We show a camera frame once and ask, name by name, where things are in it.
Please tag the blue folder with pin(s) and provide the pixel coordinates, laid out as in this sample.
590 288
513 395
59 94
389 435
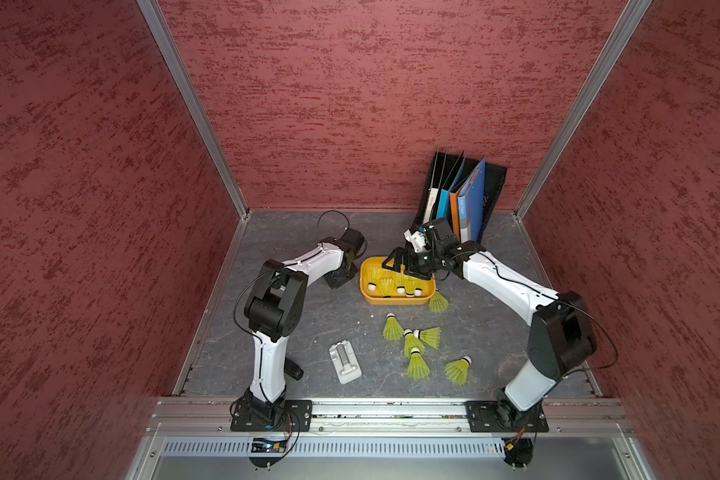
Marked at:
470 202

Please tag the yellow plastic storage box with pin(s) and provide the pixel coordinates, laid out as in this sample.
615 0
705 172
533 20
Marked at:
410 291

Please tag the yellow shuttlecock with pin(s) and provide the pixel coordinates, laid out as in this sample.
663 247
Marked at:
374 277
412 342
392 330
430 337
457 371
438 303
386 287
417 368

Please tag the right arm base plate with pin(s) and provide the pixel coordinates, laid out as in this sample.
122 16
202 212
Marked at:
502 417

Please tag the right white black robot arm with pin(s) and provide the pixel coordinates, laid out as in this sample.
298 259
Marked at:
561 335

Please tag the teal folder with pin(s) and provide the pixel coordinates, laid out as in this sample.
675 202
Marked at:
452 172

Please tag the white folder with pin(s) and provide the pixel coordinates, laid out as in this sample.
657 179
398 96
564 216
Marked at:
433 191

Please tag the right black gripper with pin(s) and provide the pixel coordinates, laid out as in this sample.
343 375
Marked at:
411 267

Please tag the yellow shuttlecock top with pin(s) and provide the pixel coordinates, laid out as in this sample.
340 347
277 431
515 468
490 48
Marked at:
374 277

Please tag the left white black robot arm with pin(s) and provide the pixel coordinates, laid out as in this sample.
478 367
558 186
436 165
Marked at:
274 309

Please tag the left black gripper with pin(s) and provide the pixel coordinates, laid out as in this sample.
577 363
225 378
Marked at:
335 283

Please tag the black file rack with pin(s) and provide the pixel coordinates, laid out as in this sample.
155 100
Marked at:
494 181

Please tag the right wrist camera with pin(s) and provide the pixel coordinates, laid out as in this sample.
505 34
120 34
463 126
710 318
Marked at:
436 235

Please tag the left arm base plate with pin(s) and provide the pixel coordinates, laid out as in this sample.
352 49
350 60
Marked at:
290 416

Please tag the orange folder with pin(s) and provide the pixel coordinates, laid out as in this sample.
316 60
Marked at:
454 213

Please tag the white phone stand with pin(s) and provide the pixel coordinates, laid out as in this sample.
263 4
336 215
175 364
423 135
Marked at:
345 362

